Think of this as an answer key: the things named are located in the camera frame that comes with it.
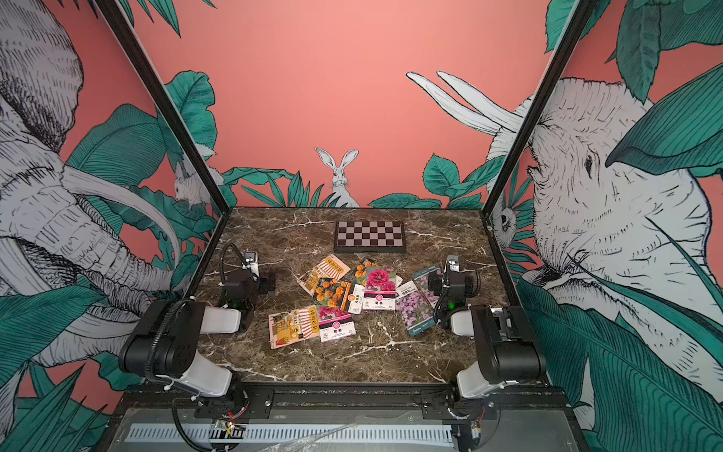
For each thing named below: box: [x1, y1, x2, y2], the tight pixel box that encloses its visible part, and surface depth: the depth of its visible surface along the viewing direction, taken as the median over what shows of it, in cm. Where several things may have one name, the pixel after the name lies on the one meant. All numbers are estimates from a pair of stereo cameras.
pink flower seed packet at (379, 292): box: [362, 265, 397, 311], surface depth 97 cm
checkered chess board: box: [333, 220, 407, 254], surface depth 110 cm
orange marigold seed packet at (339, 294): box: [312, 278, 365, 314], surface depth 97 cm
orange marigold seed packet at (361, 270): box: [354, 258, 379, 286], surface depth 103 cm
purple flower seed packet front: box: [395, 279, 437, 338], surface depth 94 cm
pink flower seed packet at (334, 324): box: [318, 305, 357, 343], surface depth 90 cm
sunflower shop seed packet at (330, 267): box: [296, 253, 352, 298], surface depth 103 cm
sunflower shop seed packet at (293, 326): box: [268, 305, 321, 350], surface depth 90 cm
